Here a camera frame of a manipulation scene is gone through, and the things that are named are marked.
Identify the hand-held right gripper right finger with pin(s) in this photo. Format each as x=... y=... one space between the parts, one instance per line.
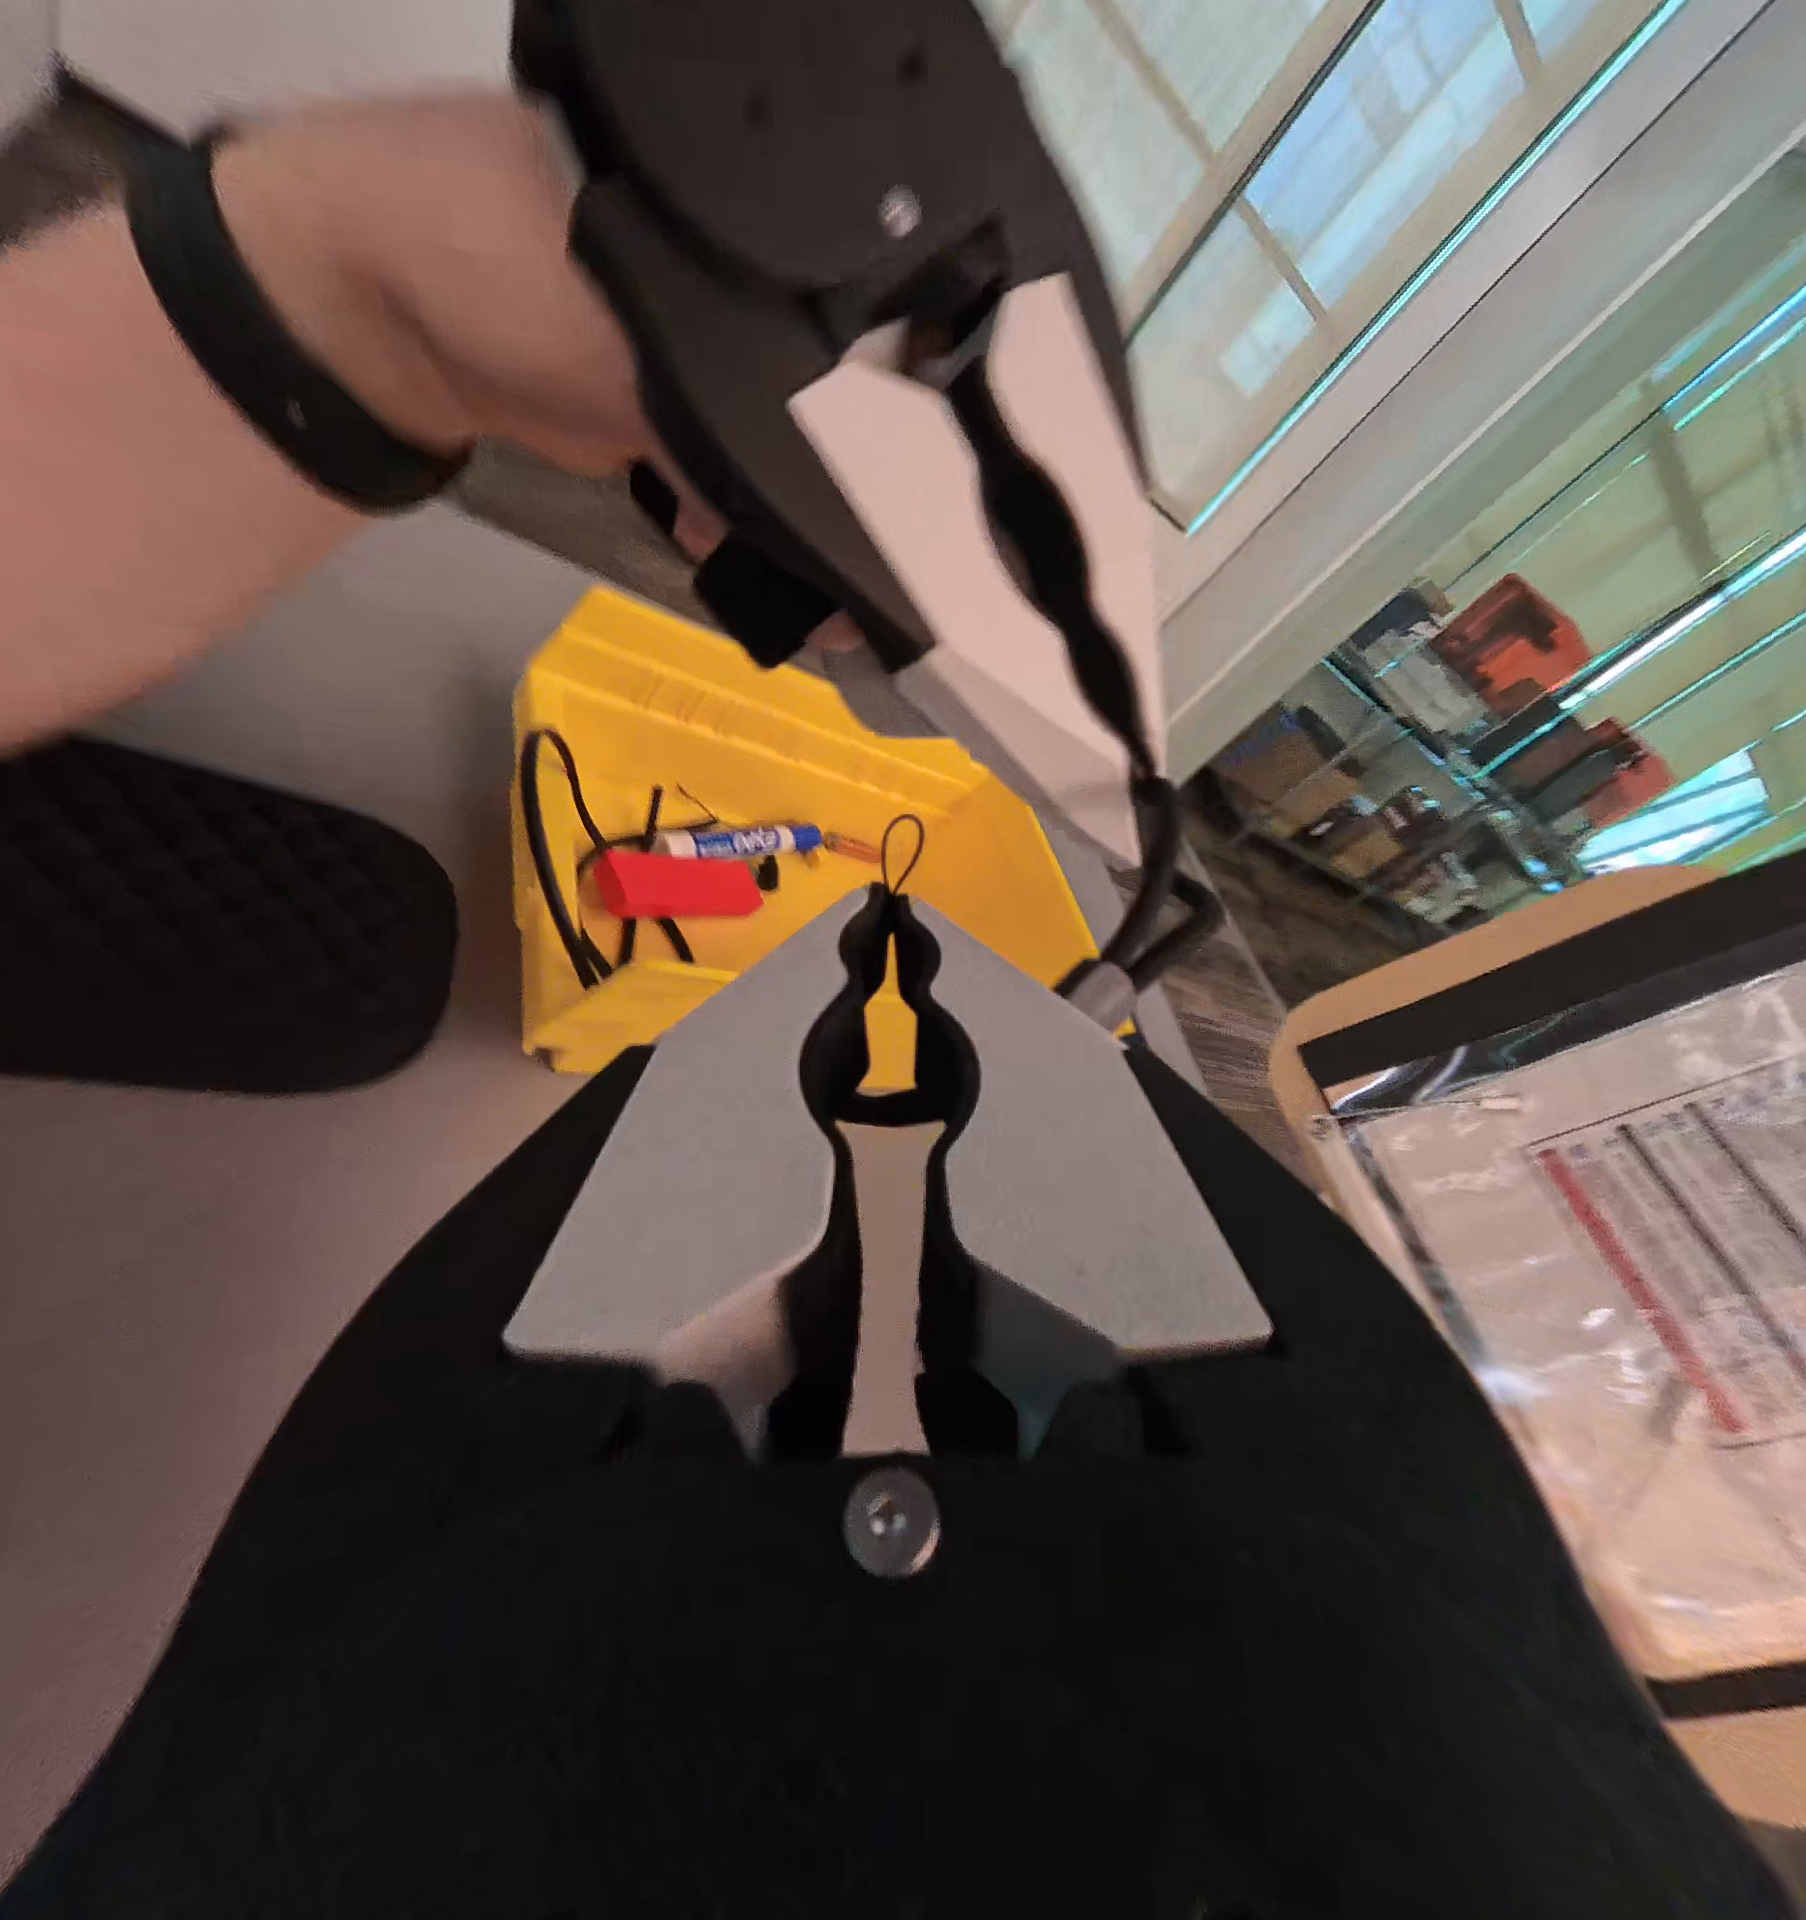
x=1086 y=1196

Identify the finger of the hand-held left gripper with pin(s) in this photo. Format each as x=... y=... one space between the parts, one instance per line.
x=904 y=478
x=1076 y=421

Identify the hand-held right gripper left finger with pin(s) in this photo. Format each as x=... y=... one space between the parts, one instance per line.
x=692 y=1196

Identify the yellow plastic bin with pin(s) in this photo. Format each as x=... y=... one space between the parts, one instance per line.
x=692 y=704

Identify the person's left hand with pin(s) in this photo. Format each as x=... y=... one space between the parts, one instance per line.
x=439 y=269

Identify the large paned window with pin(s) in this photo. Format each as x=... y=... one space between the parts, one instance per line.
x=1294 y=225

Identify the red plastic block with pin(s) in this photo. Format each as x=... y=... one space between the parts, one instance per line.
x=675 y=886

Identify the blue dry-erase marker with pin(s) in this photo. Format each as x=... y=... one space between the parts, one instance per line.
x=740 y=840

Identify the glass-fronted storage shelves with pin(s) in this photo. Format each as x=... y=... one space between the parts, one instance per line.
x=1370 y=840

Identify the orange tool case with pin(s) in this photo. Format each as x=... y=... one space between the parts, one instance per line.
x=1510 y=638
x=1619 y=771

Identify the plastic-covered paper sheet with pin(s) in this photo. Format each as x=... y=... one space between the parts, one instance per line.
x=1596 y=1272

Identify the black mesh pad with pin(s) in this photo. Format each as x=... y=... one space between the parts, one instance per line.
x=168 y=917

